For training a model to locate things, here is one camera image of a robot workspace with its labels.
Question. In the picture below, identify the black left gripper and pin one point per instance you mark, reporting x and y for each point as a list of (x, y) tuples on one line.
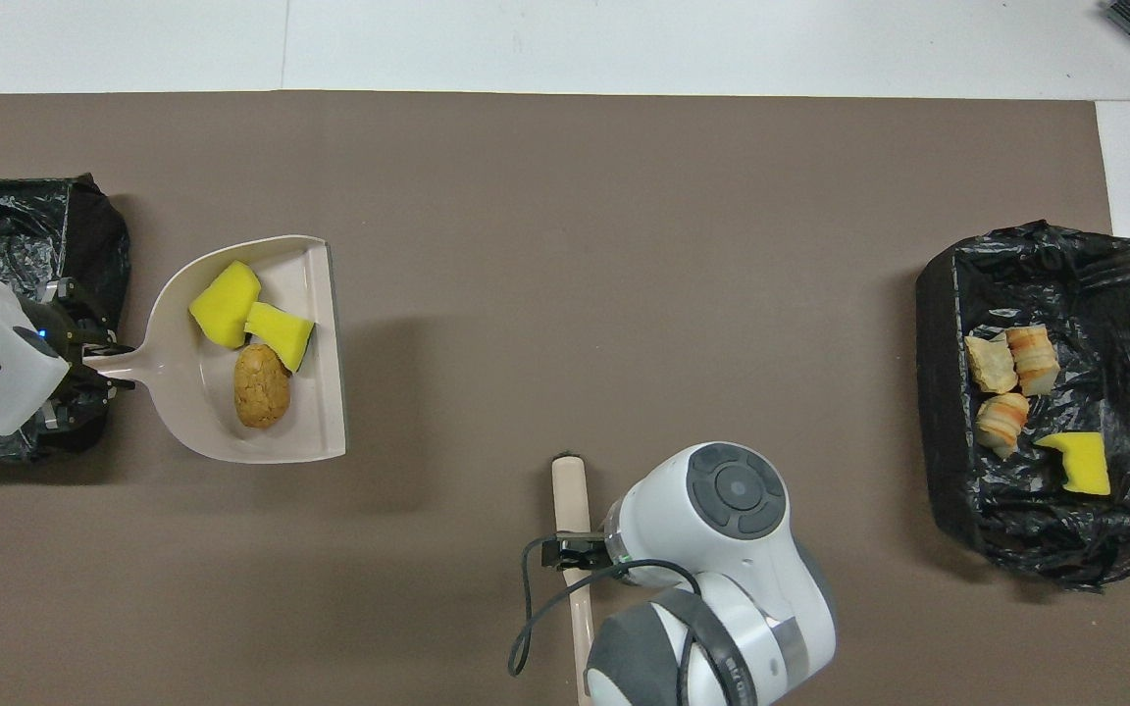
[(47, 328)]

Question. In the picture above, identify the beige hand brush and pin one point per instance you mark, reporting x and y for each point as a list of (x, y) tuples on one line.
[(570, 490)]

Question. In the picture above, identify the beige plastic dustpan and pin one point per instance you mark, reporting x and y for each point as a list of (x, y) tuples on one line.
[(222, 412)]

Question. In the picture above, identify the brown cork-like cylinder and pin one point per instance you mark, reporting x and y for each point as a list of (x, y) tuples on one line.
[(262, 385)]

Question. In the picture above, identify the small yellow sponge wedge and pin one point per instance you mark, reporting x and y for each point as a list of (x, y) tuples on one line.
[(282, 333)]

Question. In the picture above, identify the rounded beige foam chunk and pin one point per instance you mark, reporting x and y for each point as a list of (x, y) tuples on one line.
[(1002, 424)]

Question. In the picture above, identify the notched yellow sponge piece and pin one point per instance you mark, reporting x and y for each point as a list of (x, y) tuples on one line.
[(1080, 463)]

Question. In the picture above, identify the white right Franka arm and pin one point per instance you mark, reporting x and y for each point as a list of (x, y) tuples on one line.
[(722, 569)]

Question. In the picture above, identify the black bag-lined bin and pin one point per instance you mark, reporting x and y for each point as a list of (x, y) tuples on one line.
[(1046, 549), (84, 235)]

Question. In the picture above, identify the brown table mat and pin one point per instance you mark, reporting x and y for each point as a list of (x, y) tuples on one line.
[(624, 245)]

